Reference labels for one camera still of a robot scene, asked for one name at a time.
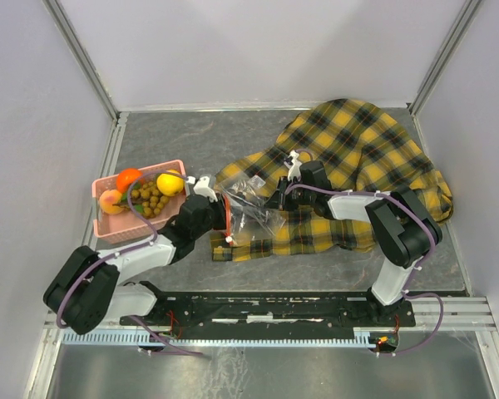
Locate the orange-yellow fake peach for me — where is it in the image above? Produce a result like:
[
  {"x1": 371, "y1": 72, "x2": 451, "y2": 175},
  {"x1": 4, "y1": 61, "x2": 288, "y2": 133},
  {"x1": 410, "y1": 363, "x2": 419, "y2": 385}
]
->
[{"x1": 98, "y1": 189, "x2": 124, "y2": 215}]

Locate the dark fake grape bunch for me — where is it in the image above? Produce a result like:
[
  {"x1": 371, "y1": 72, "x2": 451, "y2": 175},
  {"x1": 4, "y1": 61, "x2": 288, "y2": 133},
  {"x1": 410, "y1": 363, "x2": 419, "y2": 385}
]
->
[{"x1": 227, "y1": 188, "x2": 259, "y2": 207}]

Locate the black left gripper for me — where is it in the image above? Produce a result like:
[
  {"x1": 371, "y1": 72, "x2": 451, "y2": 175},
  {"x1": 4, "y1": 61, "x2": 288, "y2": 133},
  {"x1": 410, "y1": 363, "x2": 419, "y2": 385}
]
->
[{"x1": 192, "y1": 192, "x2": 242, "y2": 239}]

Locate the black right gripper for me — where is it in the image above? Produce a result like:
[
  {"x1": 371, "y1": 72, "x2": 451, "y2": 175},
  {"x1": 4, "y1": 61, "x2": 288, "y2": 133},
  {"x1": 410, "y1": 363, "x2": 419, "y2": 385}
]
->
[{"x1": 262, "y1": 176, "x2": 314, "y2": 212}]

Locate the clear zip top bag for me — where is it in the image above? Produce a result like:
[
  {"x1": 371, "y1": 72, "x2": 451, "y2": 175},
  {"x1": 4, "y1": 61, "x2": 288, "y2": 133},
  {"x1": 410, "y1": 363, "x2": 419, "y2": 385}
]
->
[{"x1": 218, "y1": 173, "x2": 286, "y2": 247}]

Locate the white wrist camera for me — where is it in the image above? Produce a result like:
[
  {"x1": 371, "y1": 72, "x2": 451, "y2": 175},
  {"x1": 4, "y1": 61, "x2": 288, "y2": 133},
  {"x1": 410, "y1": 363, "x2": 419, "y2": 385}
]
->
[
  {"x1": 284, "y1": 149, "x2": 313, "y2": 182},
  {"x1": 186, "y1": 175, "x2": 218, "y2": 203}
]

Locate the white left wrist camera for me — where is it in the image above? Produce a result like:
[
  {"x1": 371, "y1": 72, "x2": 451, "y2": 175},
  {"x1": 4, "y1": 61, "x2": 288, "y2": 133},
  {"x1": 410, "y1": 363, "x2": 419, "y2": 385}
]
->
[{"x1": 186, "y1": 175, "x2": 218, "y2": 203}]

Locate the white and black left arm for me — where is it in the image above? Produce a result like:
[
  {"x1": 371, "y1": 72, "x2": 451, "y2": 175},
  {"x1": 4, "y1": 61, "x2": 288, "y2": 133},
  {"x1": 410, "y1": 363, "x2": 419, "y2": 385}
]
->
[{"x1": 43, "y1": 195, "x2": 227, "y2": 335}]

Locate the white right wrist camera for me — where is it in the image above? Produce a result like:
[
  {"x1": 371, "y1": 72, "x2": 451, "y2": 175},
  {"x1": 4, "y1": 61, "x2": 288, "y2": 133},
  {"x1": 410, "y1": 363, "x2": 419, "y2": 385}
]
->
[{"x1": 284, "y1": 149, "x2": 313, "y2": 182}]

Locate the orange fake tangerine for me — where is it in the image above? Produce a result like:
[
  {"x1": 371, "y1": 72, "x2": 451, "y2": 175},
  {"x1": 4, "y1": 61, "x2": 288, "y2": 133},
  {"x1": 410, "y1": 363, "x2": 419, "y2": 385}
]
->
[{"x1": 116, "y1": 168, "x2": 143, "y2": 194}]

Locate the aluminium frame rail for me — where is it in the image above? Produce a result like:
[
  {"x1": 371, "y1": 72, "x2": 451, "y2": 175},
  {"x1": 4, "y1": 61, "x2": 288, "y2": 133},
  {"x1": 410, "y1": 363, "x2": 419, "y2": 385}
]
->
[{"x1": 22, "y1": 0, "x2": 130, "y2": 399}]

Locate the brown fake longan bunch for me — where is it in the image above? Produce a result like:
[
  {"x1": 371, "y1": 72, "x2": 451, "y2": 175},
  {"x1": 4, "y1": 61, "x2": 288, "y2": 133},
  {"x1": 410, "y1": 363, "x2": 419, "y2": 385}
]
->
[{"x1": 131, "y1": 181, "x2": 169, "y2": 219}]

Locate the light blue cable duct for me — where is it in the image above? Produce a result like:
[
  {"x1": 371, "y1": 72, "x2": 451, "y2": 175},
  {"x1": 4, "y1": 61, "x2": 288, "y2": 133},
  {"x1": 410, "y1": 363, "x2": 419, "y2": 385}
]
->
[{"x1": 62, "y1": 324, "x2": 393, "y2": 347}]

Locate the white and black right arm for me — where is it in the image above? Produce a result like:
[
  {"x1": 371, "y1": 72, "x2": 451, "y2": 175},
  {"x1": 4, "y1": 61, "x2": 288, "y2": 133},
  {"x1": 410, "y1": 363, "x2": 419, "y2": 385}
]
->
[{"x1": 264, "y1": 160, "x2": 442, "y2": 325}]

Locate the pink perforated plastic basket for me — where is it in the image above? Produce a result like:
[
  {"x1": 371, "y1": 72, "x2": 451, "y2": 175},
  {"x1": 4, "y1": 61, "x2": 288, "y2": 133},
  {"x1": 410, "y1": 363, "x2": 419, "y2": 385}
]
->
[{"x1": 91, "y1": 160, "x2": 185, "y2": 244}]

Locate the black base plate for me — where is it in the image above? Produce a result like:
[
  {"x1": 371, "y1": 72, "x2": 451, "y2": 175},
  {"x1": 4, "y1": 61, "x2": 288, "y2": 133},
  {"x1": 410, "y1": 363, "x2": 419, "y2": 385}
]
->
[{"x1": 142, "y1": 291, "x2": 416, "y2": 338}]

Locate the yellow plaid shirt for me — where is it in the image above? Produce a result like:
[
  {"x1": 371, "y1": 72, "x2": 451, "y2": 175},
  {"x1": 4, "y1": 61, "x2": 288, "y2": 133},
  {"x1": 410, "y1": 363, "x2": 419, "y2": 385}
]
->
[{"x1": 210, "y1": 99, "x2": 454, "y2": 262}]

